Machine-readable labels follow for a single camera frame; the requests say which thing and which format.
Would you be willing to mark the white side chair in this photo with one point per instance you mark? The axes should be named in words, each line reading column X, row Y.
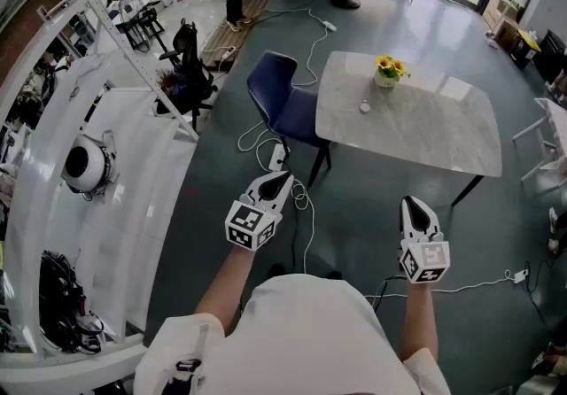
column 553, row 118

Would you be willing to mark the wooden platform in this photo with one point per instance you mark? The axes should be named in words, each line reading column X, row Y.
column 252, row 8

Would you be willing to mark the person's left black shoe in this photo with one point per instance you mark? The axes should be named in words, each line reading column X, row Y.
column 277, row 270

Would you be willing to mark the person's white shirt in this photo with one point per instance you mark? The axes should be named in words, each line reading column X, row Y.
column 305, row 340

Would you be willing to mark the white round robot head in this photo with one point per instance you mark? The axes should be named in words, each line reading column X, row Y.
column 90, row 163

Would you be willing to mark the person's left forearm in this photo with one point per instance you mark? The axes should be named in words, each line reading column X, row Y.
column 228, row 287

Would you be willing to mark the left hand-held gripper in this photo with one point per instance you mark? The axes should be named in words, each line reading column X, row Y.
column 248, row 225

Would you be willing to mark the person's right black shoe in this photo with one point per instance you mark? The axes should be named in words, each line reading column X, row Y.
column 334, row 275

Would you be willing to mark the white metal shelf rack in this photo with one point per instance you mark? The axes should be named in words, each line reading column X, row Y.
column 111, row 251

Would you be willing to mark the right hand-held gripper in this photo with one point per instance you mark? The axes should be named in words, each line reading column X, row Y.
column 425, row 258

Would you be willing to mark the person's black shoe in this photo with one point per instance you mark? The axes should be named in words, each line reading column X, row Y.
column 334, row 275
column 277, row 270

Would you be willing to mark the person's right forearm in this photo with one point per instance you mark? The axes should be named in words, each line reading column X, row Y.
column 421, row 318

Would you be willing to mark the potted yellow sunflowers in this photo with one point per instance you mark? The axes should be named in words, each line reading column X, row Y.
column 389, row 70

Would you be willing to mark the blue upholstered chair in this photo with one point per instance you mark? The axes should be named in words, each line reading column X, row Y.
column 283, row 105

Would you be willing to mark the white power strip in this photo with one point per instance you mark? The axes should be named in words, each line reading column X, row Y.
column 330, row 25
column 278, row 156
column 227, row 52

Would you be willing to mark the white round tape measure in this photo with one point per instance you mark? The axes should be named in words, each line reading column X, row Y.
column 364, row 106

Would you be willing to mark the cardboard box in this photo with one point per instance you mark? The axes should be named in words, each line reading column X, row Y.
column 502, row 28

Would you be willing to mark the black office chair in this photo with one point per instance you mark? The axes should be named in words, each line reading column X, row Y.
column 190, row 61

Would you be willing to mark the black bin yellow lid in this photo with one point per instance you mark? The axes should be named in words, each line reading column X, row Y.
column 525, row 50

